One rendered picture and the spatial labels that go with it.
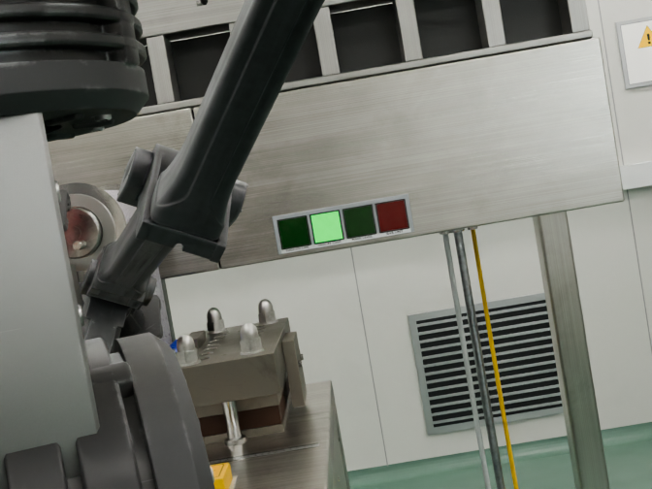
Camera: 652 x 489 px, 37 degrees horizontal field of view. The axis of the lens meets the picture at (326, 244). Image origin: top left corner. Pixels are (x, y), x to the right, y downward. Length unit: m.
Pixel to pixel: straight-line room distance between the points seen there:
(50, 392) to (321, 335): 3.81
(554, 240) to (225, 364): 0.81
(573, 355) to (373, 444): 2.32
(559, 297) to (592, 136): 0.35
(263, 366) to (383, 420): 2.81
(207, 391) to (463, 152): 0.66
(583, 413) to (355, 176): 0.68
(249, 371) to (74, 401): 1.09
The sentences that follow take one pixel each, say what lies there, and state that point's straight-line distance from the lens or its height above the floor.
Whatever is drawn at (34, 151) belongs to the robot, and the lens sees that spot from 0.34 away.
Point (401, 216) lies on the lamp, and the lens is 1.77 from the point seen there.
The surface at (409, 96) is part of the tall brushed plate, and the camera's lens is 1.78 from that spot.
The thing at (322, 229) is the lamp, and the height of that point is 1.18.
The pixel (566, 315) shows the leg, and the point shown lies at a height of 0.93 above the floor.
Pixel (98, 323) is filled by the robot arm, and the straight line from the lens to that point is 1.30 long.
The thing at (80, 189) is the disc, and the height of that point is 1.31.
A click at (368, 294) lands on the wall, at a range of 4.12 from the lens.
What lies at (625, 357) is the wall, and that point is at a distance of 4.33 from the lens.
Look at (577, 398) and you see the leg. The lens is 2.03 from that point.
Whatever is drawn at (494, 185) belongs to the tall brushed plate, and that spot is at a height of 1.21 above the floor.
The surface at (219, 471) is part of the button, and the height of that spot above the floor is 0.92.
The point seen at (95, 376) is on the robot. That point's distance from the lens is 0.37.
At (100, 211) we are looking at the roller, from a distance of 1.48.
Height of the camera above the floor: 1.25
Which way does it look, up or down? 3 degrees down
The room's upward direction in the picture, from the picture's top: 10 degrees counter-clockwise
